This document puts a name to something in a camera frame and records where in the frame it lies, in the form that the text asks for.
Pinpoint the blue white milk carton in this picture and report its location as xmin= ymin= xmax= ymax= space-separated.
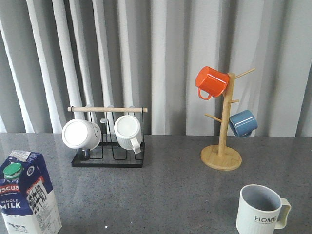
xmin=0 ymin=150 xmax=62 ymax=234

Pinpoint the white HOME mug grey inside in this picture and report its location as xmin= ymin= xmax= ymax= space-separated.
xmin=236 ymin=184 xmax=292 ymax=234

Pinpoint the black wire mug rack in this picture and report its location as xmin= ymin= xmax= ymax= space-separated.
xmin=68 ymin=106 xmax=148 ymax=168

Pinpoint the white ribbed mug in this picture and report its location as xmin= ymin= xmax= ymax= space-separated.
xmin=114 ymin=115 xmax=143 ymax=154

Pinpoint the orange enamel mug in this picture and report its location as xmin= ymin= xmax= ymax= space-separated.
xmin=195 ymin=66 xmax=230 ymax=100

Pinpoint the wooden mug tree stand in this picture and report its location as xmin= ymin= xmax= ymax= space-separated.
xmin=200 ymin=68 xmax=255 ymax=171

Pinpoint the blue enamel mug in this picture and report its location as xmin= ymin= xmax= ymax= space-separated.
xmin=229 ymin=110 xmax=258 ymax=138

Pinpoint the white smooth mug black handle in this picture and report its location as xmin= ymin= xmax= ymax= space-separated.
xmin=61 ymin=119 xmax=102 ymax=161

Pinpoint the grey pleated curtain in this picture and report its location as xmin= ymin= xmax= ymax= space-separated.
xmin=0 ymin=0 xmax=312 ymax=137

